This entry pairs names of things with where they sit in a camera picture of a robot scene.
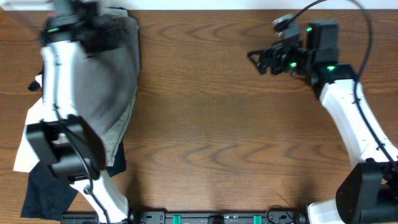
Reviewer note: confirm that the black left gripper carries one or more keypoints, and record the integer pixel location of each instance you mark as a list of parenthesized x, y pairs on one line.
[(115, 32)]

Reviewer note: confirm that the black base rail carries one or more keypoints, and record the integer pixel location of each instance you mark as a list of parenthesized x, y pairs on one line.
[(269, 217)]

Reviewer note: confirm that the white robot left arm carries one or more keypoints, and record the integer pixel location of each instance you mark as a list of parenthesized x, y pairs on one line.
[(66, 144)]

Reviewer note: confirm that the grey shorts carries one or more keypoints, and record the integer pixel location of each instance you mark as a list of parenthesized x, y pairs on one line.
[(105, 83)]

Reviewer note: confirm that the black garment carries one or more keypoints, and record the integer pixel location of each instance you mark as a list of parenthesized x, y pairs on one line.
[(47, 197)]

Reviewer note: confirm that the khaki beige shorts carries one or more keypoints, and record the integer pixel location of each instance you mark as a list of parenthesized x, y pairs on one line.
[(114, 136)]

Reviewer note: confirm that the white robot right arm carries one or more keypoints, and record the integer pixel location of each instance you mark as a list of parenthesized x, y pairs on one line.
[(369, 193)]

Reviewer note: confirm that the white garment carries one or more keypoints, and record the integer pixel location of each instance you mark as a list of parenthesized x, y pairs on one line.
[(26, 157)]

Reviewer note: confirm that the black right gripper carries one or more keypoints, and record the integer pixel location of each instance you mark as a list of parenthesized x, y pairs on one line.
[(278, 50)]

